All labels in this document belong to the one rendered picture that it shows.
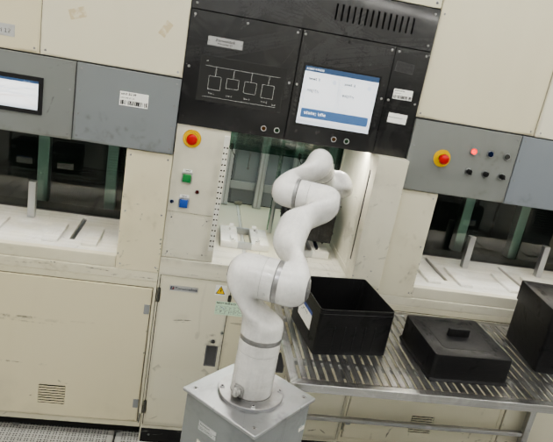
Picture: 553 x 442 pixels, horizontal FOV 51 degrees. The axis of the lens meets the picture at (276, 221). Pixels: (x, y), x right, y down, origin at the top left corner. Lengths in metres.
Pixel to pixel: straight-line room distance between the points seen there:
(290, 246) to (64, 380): 1.33
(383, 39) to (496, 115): 0.55
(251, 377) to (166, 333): 0.85
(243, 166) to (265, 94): 1.02
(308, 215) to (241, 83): 0.63
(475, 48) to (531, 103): 0.32
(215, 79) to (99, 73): 0.40
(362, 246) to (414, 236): 0.23
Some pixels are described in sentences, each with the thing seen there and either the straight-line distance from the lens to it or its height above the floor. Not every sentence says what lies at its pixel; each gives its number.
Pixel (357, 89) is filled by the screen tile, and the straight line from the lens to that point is 2.23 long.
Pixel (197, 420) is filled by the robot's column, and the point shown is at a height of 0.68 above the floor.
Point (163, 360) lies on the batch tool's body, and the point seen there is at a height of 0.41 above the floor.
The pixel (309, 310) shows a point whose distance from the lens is 2.07.
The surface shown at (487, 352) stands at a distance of 2.19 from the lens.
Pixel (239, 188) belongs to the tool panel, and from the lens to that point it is 3.15.
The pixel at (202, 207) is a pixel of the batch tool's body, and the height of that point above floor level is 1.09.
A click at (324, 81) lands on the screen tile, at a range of 2.20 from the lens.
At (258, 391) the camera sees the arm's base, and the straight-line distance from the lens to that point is 1.72.
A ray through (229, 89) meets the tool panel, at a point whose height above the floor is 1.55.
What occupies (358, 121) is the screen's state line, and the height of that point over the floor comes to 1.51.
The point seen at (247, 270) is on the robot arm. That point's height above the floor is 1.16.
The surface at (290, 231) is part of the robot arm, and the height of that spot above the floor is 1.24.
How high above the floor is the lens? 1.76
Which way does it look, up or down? 17 degrees down
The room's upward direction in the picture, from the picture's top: 10 degrees clockwise
